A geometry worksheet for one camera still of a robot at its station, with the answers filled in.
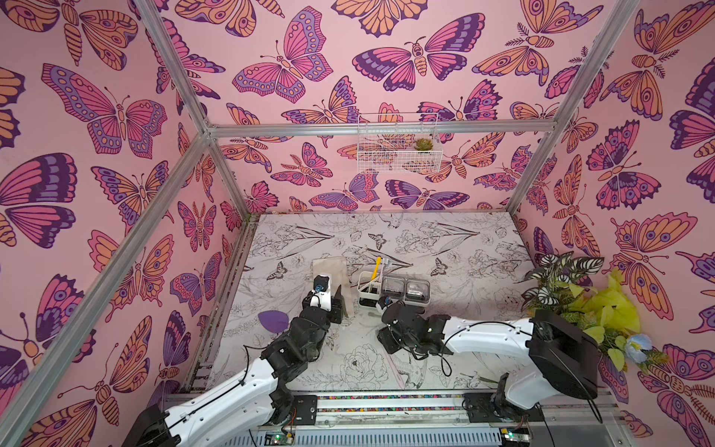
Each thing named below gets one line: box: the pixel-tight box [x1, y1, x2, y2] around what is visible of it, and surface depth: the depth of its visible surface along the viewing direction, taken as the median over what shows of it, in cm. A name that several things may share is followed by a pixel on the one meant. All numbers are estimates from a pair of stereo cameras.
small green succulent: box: [413, 137, 433, 151], surface depth 94 cm
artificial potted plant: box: [516, 251, 671, 373], surface depth 69 cm
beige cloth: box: [311, 256, 355, 317], surface depth 102 cm
